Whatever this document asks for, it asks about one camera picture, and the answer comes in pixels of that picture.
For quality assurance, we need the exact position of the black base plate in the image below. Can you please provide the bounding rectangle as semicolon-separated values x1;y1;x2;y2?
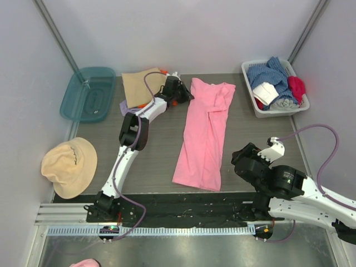
54;192;273;228

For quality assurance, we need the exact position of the teal plastic bin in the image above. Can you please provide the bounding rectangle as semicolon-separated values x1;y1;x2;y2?
60;67;116;123

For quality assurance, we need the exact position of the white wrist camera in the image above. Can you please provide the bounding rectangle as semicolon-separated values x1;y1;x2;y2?
258;137;285;164
166;72;181;81

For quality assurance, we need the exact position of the lavender t shirt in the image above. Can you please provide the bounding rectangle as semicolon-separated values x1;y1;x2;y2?
120;100;140;117

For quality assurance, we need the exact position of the white slotted cable duct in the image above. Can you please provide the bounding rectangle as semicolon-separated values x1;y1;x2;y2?
47;225;255;237

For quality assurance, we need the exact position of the orange t shirt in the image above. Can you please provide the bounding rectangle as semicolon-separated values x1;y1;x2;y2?
138;69;169;108

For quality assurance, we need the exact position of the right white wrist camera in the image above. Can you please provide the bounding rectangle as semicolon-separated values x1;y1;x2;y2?
258;137;285;164

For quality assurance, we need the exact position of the aluminium rail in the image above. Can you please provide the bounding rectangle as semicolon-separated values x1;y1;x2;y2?
34;202;92;225

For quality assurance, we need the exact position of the aluminium frame post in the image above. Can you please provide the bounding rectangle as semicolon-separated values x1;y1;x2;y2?
33;0;79;72
288;0;331;65

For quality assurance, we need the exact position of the red cloth in basket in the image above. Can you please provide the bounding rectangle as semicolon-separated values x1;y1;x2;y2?
255;98;264;110

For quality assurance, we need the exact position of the beige crumpled cloth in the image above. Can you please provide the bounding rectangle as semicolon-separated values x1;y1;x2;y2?
41;137;97;199

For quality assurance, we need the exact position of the right aluminium frame post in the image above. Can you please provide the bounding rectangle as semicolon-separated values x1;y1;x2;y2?
288;0;331;65

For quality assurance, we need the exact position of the grey cloth in basket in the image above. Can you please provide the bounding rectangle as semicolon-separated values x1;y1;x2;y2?
269;98;300;111

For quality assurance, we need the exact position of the left aluminium frame post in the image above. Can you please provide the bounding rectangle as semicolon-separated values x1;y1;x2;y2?
33;0;79;72

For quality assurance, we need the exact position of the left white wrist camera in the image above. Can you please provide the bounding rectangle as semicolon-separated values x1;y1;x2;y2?
166;72;181;81

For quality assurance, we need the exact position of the white cloth in basket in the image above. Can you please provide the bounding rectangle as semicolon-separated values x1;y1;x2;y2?
252;82;279;106

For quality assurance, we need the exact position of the pink cloth at bottom edge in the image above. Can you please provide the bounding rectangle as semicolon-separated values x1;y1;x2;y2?
70;259;101;267

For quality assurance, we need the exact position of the white plastic basket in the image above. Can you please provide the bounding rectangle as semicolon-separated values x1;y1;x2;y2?
241;57;310;118

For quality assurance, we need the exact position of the beige t shirt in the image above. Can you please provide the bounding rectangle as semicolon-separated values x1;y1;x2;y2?
122;67;166;108

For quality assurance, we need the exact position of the magenta cloth in basket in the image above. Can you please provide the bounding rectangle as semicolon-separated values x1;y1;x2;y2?
288;76;306;104

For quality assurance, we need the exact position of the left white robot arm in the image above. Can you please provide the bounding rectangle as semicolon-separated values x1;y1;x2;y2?
85;71;194;223

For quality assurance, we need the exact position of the blue checked shirt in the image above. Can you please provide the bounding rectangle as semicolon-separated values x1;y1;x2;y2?
247;57;298;108

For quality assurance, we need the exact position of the pink t shirt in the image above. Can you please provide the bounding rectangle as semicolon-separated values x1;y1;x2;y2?
172;78;236;191

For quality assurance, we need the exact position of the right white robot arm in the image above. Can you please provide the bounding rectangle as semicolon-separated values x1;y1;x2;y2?
231;142;355;244

